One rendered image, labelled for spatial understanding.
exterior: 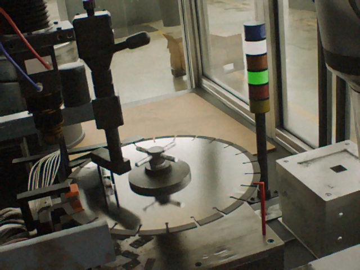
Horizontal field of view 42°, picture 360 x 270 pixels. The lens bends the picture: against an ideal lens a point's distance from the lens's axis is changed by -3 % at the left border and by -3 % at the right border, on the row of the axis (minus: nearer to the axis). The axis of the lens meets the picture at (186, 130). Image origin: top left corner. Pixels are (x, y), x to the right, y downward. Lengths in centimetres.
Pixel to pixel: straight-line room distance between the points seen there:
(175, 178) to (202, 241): 12
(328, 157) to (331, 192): 14
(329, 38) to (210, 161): 57
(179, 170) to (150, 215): 13
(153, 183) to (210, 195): 10
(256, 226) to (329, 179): 17
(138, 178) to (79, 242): 22
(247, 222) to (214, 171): 11
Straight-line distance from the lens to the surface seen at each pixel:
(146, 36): 70
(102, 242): 68
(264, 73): 102
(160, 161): 84
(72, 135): 154
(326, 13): 35
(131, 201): 80
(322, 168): 96
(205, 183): 82
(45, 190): 83
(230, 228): 88
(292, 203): 98
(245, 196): 78
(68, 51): 145
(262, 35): 100
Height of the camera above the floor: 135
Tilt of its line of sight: 23 degrees down
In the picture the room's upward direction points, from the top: 7 degrees counter-clockwise
